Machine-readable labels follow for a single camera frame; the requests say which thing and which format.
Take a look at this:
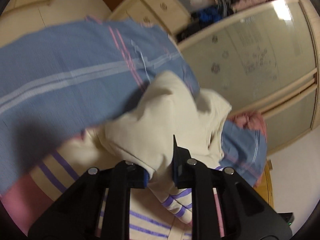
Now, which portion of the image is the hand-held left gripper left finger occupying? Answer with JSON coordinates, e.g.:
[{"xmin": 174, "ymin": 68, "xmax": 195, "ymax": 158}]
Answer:
[{"xmin": 27, "ymin": 160, "xmax": 150, "ymax": 240}]

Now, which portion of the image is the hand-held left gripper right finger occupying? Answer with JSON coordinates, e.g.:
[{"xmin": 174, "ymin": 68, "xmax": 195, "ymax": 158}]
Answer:
[{"xmin": 172, "ymin": 134, "xmax": 293, "ymax": 240}]

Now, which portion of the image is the cream garment with purple stripes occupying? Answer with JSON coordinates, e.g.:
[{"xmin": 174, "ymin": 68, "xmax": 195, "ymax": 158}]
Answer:
[{"xmin": 82, "ymin": 70, "xmax": 233, "ymax": 225}]

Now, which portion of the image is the pile of clothes in wardrobe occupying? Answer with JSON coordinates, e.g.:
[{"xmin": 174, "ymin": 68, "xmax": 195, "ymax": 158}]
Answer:
[{"xmin": 167, "ymin": 0, "xmax": 277, "ymax": 40}]

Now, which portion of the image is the cream pink purple striped bedsheet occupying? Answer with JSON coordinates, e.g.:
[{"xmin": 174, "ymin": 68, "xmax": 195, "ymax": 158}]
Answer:
[{"xmin": 0, "ymin": 130, "xmax": 225, "ymax": 240}]

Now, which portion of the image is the pink cloth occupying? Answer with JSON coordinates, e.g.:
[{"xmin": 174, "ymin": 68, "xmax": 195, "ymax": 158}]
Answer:
[{"xmin": 229, "ymin": 110, "xmax": 268, "ymax": 188}]

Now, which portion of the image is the frosted glass sliding wardrobe door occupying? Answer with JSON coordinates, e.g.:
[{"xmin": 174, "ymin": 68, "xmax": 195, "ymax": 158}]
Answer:
[
  {"xmin": 260, "ymin": 83, "xmax": 318, "ymax": 156},
  {"xmin": 177, "ymin": 0, "xmax": 318, "ymax": 113}
]

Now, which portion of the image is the blue blanket with pink stripes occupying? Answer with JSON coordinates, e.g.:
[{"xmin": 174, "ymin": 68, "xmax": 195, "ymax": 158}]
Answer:
[{"xmin": 0, "ymin": 16, "xmax": 268, "ymax": 197}]

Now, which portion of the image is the cream wardrobe drawer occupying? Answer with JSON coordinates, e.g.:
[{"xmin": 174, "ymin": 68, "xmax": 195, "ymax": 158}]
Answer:
[
  {"xmin": 141, "ymin": 0, "xmax": 193, "ymax": 34},
  {"xmin": 126, "ymin": 0, "xmax": 173, "ymax": 35}
]

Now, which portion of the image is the brown wooden bed frame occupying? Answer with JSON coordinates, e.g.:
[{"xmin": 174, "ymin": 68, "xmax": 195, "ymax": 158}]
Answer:
[{"xmin": 260, "ymin": 159, "xmax": 275, "ymax": 209}]

